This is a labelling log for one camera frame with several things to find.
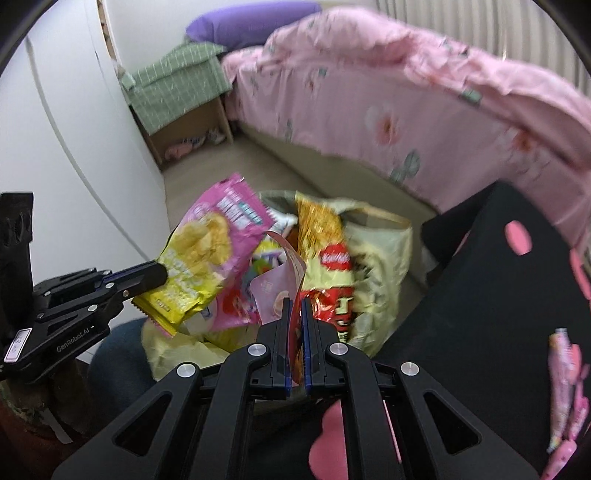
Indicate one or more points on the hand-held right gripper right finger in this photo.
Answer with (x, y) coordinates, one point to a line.
(305, 332)

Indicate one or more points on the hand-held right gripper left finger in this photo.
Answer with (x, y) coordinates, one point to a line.
(288, 332)

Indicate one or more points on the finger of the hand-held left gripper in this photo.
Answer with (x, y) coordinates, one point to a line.
(138, 275)
(83, 311)

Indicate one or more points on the pink wrapper with red edge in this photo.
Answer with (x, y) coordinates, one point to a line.
(272, 290)

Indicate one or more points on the pink potato chips packet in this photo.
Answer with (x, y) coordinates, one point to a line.
(207, 240)

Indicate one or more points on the yellow plastic bag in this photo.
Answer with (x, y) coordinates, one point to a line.
(378, 277)

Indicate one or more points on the pink red packet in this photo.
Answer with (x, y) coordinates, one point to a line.
(238, 304)

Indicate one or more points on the person's leg in jeans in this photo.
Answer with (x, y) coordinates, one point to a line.
(115, 364)

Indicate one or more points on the colourful small packet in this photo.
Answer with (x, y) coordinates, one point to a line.
(268, 263)

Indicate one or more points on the red yellow snack packet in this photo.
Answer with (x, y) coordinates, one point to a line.
(323, 258)

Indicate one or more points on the pink slippers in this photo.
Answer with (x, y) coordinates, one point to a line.
(182, 150)

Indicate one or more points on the white wardrobe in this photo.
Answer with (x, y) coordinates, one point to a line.
(69, 138)

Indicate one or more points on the white shoes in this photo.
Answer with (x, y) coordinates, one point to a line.
(216, 136)

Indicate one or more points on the beige bed base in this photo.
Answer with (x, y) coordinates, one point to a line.
(295, 161)

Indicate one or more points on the black table with pink spots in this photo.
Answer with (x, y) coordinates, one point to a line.
(485, 300)

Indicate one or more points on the green checked cloth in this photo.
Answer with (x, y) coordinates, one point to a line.
(175, 74)

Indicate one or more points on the pink floral blanket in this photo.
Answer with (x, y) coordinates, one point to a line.
(369, 92)

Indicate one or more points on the pink white patterned wrapper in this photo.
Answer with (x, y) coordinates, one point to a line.
(563, 387)

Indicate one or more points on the purple pillow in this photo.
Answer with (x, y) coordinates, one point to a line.
(249, 25)

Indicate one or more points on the grey pleated curtain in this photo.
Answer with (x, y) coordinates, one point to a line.
(461, 23)

